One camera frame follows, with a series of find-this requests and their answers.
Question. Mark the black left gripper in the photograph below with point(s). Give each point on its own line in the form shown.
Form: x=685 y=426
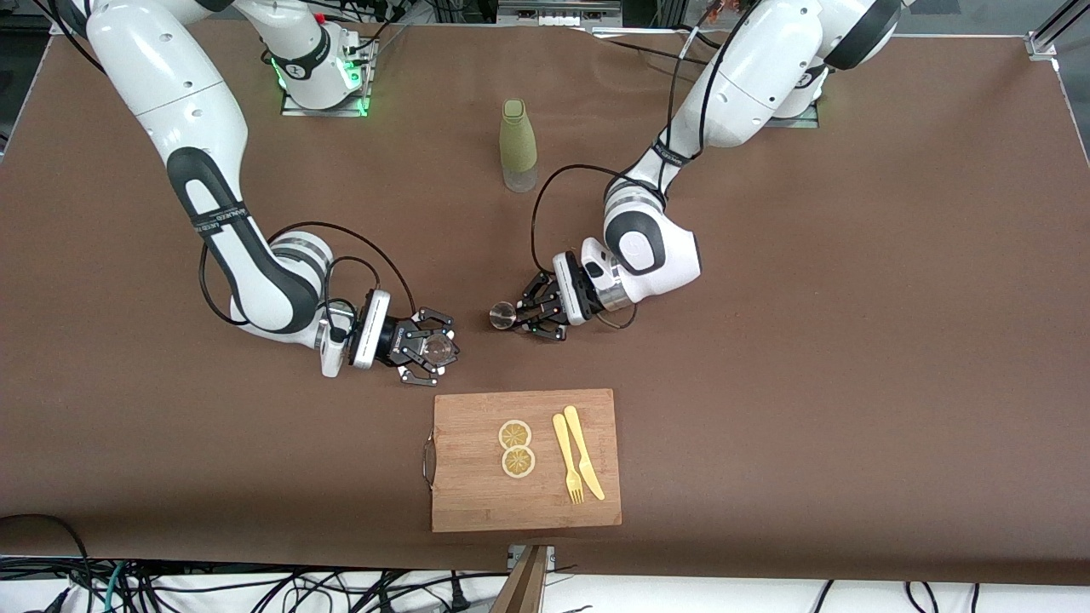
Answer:
x=547 y=304

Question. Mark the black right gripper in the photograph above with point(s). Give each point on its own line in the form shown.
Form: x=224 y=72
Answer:
x=398 y=340

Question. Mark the clear glass measuring cup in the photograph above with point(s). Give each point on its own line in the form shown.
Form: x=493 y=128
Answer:
x=438 y=347

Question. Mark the steel double jigger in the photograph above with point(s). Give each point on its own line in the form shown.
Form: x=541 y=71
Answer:
x=502 y=315

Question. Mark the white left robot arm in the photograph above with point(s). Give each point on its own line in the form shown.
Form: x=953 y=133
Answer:
x=749 y=68

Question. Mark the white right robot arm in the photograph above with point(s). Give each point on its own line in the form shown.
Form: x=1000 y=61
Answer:
x=170 y=85

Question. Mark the yellow lemon slice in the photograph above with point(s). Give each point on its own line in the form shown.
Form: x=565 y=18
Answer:
x=514 y=434
x=518 y=462

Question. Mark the yellow plastic fork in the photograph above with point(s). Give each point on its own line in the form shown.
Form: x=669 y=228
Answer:
x=562 y=443

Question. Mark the wooden cutting board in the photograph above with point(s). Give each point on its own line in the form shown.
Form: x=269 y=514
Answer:
x=477 y=494

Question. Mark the yellow plastic knife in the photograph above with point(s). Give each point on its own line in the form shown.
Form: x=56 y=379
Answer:
x=588 y=468

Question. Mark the green sleeved glass bottle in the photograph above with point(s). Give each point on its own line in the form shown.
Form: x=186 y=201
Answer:
x=518 y=145

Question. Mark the brown table cover sheet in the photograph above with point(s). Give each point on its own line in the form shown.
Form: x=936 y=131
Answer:
x=851 y=383

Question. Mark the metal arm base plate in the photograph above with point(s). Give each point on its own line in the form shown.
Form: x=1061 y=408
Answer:
x=805 y=122
x=341 y=111

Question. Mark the wooden post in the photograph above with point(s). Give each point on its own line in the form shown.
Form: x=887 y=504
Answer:
x=524 y=587

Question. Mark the metal table corner bracket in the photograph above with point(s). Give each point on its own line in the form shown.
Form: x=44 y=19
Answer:
x=1041 y=47
x=66 y=24

